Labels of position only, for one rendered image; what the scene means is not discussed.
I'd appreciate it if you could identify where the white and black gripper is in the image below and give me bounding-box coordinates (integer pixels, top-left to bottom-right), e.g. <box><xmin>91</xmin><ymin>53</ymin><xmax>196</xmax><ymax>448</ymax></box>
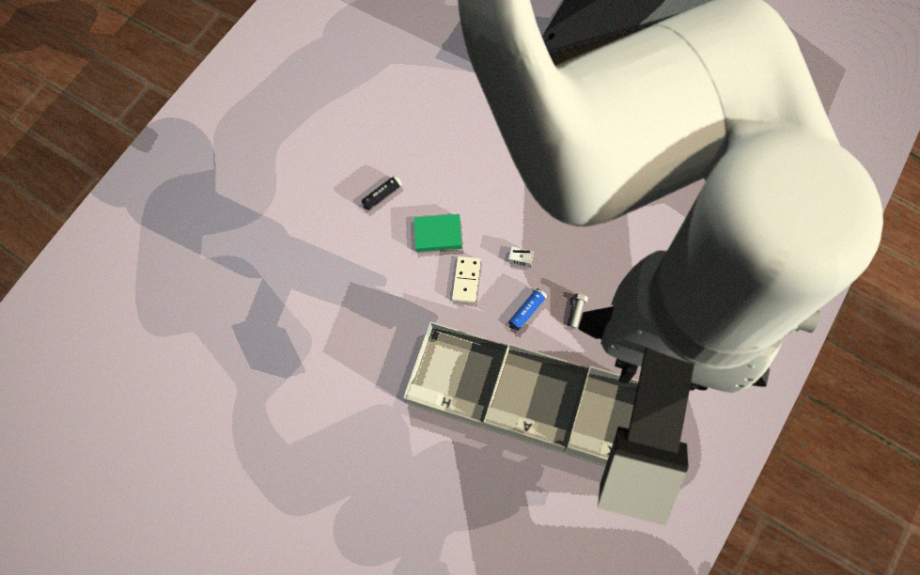
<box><xmin>578</xmin><ymin>250</ymin><xmax>785</xmax><ymax>393</ymax></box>

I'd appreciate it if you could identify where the silver metal bolt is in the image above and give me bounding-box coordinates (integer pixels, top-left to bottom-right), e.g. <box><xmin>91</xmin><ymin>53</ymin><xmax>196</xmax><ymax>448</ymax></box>
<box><xmin>569</xmin><ymin>293</ymin><xmax>588</xmax><ymax>328</ymax></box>

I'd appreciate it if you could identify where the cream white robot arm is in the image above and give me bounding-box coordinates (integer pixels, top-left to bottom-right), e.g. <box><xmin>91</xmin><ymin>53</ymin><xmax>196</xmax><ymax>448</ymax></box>
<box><xmin>458</xmin><ymin>0</ymin><xmax>883</xmax><ymax>526</ymax></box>

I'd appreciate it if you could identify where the beige domino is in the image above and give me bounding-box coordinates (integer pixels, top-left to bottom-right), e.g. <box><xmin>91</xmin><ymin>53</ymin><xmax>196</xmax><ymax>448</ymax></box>
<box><xmin>452</xmin><ymin>256</ymin><xmax>481</xmax><ymax>303</ymax></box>

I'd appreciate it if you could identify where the black battery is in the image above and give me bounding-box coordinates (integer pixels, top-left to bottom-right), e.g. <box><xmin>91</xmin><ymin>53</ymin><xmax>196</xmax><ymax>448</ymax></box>
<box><xmin>362</xmin><ymin>176</ymin><xmax>402</xmax><ymax>210</ymax></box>

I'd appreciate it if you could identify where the beige three-compartment bin rack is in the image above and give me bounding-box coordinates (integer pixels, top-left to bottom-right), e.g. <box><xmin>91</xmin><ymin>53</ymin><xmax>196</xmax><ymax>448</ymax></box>
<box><xmin>404</xmin><ymin>322</ymin><xmax>638</xmax><ymax>466</ymax></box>

